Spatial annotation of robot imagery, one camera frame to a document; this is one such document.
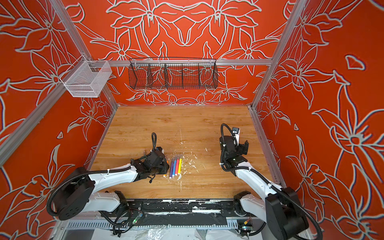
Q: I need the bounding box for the black wire mesh basket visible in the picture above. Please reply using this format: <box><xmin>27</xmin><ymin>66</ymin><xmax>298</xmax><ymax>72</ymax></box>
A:
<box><xmin>128</xmin><ymin>58</ymin><xmax>219</xmax><ymax>90</ymax></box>

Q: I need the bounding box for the purple marker pen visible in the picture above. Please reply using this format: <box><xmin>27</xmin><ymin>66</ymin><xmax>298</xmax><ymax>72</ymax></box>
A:
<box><xmin>169</xmin><ymin>160</ymin><xmax>175</xmax><ymax>179</ymax></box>

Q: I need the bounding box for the yellow marker pen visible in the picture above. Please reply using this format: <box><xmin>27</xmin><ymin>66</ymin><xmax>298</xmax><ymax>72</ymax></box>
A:
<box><xmin>178</xmin><ymin>157</ymin><xmax>183</xmax><ymax>175</ymax></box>

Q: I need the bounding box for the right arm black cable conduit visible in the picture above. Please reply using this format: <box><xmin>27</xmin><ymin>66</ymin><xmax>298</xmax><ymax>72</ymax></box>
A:
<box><xmin>219</xmin><ymin>122</ymin><xmax>324</xmax><ymax>240</ymax></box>

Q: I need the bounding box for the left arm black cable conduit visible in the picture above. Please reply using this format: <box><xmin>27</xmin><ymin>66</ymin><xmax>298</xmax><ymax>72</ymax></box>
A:
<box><xmin>46</xmin><ymin>131</ymin><xmax>158</xmax><ymax>217</ymax></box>

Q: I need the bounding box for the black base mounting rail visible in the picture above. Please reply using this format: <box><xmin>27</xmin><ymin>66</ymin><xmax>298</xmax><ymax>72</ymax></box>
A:
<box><xmin>123</xmin><ymin>199</ymin><xmax>255</xmax><ymax>217</ymax></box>

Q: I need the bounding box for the blue marker pen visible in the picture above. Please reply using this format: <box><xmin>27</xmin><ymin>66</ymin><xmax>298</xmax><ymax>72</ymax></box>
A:
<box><xmin>172</xmin><ymin>159</ymin><xmax>178</xmax><ymax>178</ymax></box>

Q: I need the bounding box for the pink marker pen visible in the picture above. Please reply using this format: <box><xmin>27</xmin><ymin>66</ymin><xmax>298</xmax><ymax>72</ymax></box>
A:
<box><xmin>174</xmin><ymin>158</ymin><xmax>180</xmax><ymax>176</ymax></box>

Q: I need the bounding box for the white wire mesh basket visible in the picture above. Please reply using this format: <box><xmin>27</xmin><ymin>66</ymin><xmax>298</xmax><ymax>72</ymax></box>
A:
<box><xmin>59</xmin><ymin>56</ymin><xmax>112</xmax><ymax>98</ymax></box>

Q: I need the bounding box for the right base cable connector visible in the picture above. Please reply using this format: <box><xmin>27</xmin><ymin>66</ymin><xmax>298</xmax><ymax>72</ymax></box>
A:
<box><xmin>237</xmin><ymin>214</ymin><xmax>266</xmax><ymax>238</ymax></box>

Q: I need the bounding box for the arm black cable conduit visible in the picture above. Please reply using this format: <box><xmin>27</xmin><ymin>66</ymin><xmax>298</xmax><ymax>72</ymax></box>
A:
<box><xmin>46</xmin><ymin>131</ymin><xmax>158</xmax><ymax>217</ymax></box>
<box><xmin>219</xmin><ymin>122</ymin><xmax>324</xmax><ymax>240</ymax></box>

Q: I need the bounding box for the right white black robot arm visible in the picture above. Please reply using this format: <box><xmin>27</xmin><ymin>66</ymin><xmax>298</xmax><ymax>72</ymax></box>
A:
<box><xmin>220</xmin><ymin>136</ymin><xmax>309</xmax><ymax>240</ymax></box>

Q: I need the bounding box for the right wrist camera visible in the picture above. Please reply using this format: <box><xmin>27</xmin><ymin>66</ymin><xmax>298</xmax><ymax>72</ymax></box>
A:
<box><xmin>232</xmin><ymin>127</ymin><xmax>240</xmax><ymax>146</ymax></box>

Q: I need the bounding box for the white slotted cable duct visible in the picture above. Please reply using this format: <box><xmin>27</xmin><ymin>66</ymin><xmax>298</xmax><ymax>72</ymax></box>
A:
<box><xmin>66</xmin><ymin>219</ymin><xmax>239</xmax><ymax>231</ymax></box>

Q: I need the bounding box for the left base cable bundle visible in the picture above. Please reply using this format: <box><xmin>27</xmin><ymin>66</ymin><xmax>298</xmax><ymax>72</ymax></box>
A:
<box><xmin>98</xmin><ymin>206</ymin><xmax>145</xmax><ymax>238</ymax></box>

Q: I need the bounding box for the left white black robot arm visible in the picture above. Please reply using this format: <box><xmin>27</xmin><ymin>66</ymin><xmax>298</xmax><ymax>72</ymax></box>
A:
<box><xmin>47</xmin><ymin>147</ymin><xmax>170</xmax><ymax>221</ymax></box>

